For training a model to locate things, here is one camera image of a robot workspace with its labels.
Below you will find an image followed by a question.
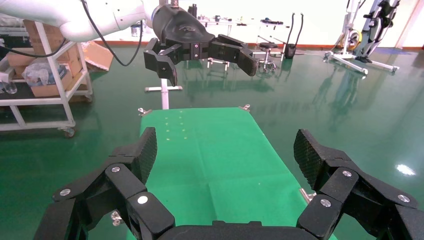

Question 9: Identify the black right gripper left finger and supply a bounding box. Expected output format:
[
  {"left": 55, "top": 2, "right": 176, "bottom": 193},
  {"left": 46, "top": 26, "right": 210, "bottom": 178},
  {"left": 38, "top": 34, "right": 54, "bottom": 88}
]
[{"left": 33, "top": 126, "right": 176, "bottom": 240}]

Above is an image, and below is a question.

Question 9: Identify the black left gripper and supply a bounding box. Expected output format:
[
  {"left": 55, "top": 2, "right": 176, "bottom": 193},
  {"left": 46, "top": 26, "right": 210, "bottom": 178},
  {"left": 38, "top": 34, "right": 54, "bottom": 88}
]
[{"left": 143, "top": 4, "right": 259, "bottom": 87}]

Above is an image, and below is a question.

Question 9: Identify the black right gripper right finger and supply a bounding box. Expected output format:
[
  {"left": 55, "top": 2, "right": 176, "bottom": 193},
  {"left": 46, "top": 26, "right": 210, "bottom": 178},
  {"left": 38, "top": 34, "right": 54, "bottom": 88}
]
[{"left": 293, "top": 128, "right": 424, "bottom": 240}]

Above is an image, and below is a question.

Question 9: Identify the loose cardboard sheet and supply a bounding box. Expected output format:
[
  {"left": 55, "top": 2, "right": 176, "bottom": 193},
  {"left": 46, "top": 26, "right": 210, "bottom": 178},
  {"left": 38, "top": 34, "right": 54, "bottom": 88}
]
[{"left": 81, "top": 41, "right": 115, "bottom": 72}]

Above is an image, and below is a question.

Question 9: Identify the brown cardboard box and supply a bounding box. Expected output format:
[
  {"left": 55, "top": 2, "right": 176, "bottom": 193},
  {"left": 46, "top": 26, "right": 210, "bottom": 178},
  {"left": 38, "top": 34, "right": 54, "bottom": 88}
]
[
  {"left": 23, "top": 19, "right": 64, "bottom": 56},
  {"left": 30, "top": 67, "right": 74, "bottom": 98},
  {"left": 5, "top": 47, "right": 37, "bottom": 79}
]

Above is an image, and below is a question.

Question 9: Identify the white long table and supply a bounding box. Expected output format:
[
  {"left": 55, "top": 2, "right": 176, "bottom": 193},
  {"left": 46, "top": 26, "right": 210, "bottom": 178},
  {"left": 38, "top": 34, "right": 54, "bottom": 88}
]
[{"left": 198, "top": 14, "right": 260, "bottom": 38}]

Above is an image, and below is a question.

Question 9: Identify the white T-shaped stand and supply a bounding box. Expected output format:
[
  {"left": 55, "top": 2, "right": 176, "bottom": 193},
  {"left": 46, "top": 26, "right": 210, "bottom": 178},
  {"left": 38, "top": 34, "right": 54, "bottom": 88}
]
[{"left": 144, "top": 77, "right": 183, "bottom": 111}]

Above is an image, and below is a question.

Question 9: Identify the black round stool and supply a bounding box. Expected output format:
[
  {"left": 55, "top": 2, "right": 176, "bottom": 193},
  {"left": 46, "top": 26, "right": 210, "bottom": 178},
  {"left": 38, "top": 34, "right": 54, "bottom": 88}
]
[{"left": 257, "top": 41, "right": 279, "bottom": 72}]

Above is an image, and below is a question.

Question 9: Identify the green tablecloth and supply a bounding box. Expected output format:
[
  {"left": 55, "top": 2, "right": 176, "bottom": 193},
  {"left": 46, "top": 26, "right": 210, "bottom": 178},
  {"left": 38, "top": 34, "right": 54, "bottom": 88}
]
[{"left": 125, "top": 106, "right": 337, "bottom": 240}]

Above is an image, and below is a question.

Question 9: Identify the white shelf cart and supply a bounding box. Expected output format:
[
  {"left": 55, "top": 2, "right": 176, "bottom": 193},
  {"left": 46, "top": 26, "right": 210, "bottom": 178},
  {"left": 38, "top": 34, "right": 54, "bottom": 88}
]
[{"left": 0, "top": 21, "right": 94, "bottom": 139}]

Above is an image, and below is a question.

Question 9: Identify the clear plastic bag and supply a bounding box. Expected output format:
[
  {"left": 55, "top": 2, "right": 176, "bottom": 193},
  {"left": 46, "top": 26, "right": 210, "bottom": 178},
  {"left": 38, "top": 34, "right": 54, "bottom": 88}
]
[{"left": 21, "top": 59, "right": 68, "bottom": 88}]

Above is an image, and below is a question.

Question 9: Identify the black leg rig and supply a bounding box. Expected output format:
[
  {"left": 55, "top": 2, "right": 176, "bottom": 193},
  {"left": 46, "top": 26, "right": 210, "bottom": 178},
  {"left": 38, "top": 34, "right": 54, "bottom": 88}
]
[{"left": 355, "top": 0, "right": 401, "bottom": 64}]

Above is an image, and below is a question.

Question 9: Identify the black device with cables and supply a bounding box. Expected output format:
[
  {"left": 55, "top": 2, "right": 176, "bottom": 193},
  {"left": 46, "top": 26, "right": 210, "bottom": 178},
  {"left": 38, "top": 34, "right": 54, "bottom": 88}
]
[{"left": 283, "top": 12, "right": 305, "bottom": 60}]

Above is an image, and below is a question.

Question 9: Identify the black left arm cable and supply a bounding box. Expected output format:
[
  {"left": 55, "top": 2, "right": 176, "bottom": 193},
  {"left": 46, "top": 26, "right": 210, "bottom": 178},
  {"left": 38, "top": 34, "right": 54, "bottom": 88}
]
[{"left": 80, "top": 0, "right": 144, "bottom": 67}]

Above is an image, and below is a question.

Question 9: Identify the white frame stand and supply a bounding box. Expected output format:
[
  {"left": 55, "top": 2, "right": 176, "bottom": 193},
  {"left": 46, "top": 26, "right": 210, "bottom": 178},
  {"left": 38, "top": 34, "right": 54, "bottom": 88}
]
[{"left": 323, "top": 0, "right": 400, "bottom": 76}]

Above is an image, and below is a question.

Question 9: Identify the black loose cable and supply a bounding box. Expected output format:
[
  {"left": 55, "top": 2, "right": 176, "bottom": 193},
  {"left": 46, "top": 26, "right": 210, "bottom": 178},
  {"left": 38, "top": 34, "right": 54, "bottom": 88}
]
[{"left": 0, "top": 39, "right": 68, "bottom": 60}]

